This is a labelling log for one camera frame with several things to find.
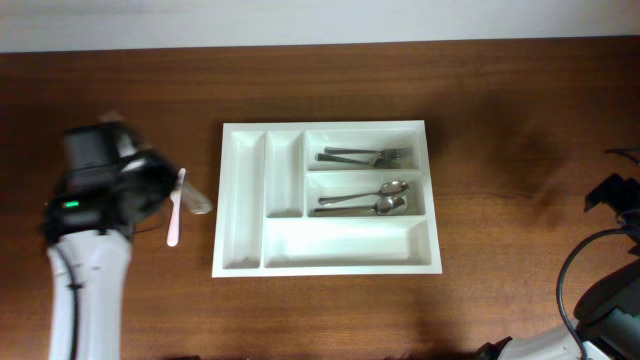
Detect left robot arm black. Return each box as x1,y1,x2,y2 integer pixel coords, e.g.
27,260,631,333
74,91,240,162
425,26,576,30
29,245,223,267
41,122,212,359

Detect metal fork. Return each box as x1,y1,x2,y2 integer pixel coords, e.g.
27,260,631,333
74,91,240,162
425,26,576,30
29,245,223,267
324,147,413,160
315,153,401,169

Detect metal fork top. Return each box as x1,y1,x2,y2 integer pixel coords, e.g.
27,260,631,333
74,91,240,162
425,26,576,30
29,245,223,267
324,147,413,160

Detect metal spoon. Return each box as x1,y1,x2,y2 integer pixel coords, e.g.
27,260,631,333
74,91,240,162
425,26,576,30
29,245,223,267
318,180,410,206
312,196,407,217

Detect pink plastic knife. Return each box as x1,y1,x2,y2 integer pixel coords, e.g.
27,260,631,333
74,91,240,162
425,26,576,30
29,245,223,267
166,168,186,247

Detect metal spoon bottom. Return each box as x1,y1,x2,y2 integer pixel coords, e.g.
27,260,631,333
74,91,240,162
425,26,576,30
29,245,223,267
312,196,407,217

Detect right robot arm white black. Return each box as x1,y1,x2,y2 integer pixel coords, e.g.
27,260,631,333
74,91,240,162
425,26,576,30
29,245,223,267
472,173,639,360

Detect white plastic cutlery tray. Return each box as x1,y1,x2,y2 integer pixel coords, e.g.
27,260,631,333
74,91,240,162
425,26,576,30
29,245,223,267
212,120,442,278

